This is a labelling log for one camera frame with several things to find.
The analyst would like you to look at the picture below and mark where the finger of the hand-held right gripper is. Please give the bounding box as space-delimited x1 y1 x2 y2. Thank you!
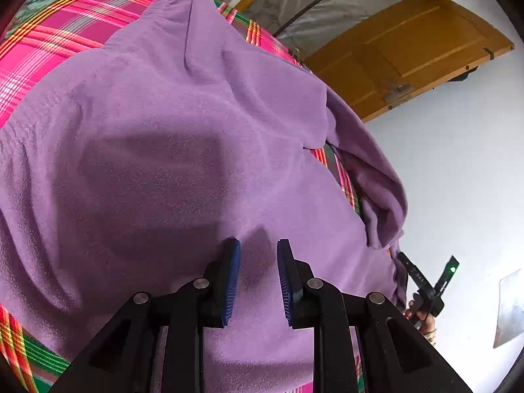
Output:
396 251 430 293

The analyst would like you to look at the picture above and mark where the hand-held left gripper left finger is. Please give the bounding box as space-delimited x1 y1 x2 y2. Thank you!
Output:
51 237 241 393

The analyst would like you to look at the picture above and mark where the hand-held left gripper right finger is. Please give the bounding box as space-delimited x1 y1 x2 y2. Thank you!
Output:
277 237 471 393

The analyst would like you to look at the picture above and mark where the purple fleece garment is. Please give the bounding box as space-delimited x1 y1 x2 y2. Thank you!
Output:
0 0 410 389

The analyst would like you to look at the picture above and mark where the person's right hand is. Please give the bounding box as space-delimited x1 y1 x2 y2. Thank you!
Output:
404 300 438 336

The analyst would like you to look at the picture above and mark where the wooden door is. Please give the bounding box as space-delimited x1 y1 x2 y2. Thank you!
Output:
305 0 515 124

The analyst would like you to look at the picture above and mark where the grey door curtain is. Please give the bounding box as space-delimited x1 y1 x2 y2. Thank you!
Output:
246 0 435 56

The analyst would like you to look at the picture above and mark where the pink green plaid bedsheet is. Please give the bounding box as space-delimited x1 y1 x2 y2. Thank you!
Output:
0 0 366 393

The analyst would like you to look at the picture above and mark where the pale wall sheet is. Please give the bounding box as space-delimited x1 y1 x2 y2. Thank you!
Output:
493 269 524 349

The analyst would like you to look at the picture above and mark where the metal door handle lock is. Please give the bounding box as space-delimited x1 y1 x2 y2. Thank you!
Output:
384 83 413 109

